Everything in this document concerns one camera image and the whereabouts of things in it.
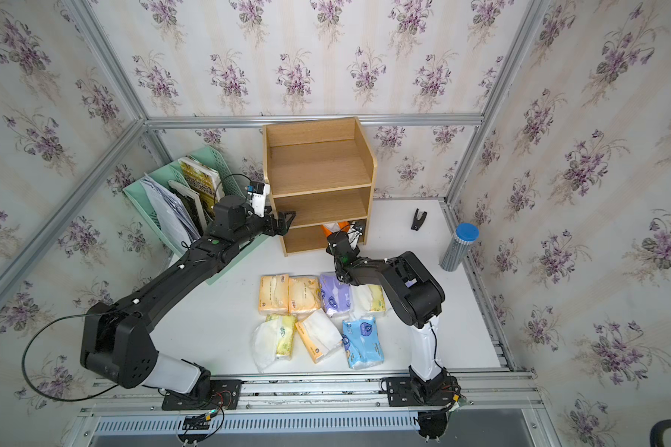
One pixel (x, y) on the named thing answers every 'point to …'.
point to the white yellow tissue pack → (368, 301)
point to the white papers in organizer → (173, 218)
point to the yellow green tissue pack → (272, 340)
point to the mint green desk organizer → (144, 197)
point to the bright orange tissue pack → (331, 228)
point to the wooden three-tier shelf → (321, 172)
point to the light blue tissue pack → (362, 343)
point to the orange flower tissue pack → (320, 335)
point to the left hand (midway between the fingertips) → (285, 211)
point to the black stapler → (417, 222)
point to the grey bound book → (193, 204)
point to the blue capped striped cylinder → (457, 249)
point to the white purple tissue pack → (335, 295)
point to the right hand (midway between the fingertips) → (339, 238)
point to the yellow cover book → (204, 181)
